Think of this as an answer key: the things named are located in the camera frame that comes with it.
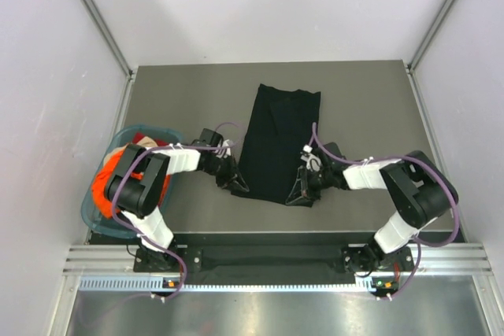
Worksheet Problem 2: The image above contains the beige garment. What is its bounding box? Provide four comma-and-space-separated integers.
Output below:
135, 136, 158, 149

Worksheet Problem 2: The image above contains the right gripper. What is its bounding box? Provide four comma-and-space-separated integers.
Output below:
287, 165, 334, 205

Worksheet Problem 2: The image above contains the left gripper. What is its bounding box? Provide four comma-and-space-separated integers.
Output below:
202, 153, 247, 192

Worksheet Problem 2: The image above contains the purple cable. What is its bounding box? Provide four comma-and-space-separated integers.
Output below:
309, 122, 460, 300
111, 121, 243, 301

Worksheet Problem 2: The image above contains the slotted cable duct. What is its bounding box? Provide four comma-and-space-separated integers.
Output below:
79, 276, 376, 293

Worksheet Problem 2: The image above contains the left corner aluminium post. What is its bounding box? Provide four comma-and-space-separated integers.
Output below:
54, 0, 135, 77

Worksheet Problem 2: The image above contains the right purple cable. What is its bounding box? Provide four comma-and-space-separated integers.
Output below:
309, 122, 460, 300

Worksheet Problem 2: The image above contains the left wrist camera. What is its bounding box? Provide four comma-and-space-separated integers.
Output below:
193, 128, 231, 156

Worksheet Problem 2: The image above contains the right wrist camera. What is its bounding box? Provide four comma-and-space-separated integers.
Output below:
301, 142, 345, 172

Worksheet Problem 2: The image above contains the black t-shirt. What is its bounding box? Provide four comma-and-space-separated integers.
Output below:
232, 84, 321, 205

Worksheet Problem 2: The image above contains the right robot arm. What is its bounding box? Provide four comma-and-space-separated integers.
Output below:
285, 146, 459, 277

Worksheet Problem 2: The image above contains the orange t-shirt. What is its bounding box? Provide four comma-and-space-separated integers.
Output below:
91, 150, 174, 219

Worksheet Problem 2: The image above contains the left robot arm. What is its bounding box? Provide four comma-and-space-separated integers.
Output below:
92, 136, 249, 271

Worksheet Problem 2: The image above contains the right corner aluminium post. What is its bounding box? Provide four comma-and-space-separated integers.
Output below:
407, 0, 484, 72

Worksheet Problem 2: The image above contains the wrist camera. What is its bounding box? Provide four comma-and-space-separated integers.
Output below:
193, 128, 231, 156
301, 142, 345, 172

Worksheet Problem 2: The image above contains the teal plastic basket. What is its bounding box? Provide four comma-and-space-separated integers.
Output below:
81, 124, 183, 239

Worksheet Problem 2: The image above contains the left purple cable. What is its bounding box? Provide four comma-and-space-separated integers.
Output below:
111, 121, 243, 301

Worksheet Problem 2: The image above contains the corner aluminium post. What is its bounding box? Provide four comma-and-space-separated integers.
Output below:
54, 0, 135, 77
407, 0, 484, 72

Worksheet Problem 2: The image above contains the red garment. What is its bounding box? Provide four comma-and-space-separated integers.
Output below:
132, 132, 168, 146

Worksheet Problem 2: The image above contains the aluminium frame rail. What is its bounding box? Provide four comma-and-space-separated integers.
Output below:
63, 243, 492, 275

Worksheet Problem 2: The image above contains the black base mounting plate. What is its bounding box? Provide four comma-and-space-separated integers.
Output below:
132, 232, 414, 286

